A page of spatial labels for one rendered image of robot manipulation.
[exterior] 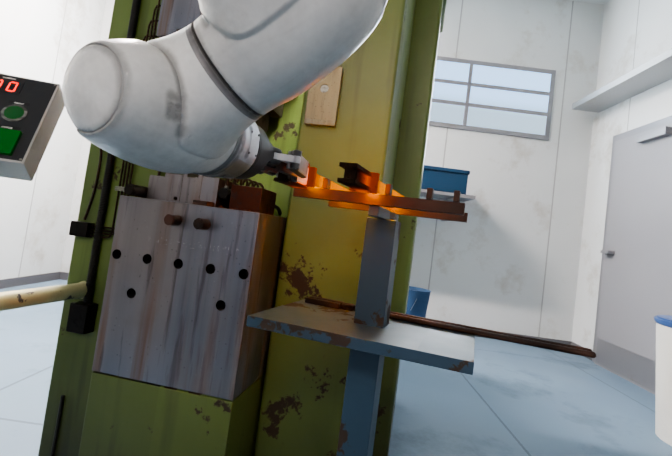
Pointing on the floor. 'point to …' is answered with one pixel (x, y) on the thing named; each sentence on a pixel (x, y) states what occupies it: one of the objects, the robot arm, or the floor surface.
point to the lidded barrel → (663, 378)
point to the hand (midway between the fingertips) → (293, 172)
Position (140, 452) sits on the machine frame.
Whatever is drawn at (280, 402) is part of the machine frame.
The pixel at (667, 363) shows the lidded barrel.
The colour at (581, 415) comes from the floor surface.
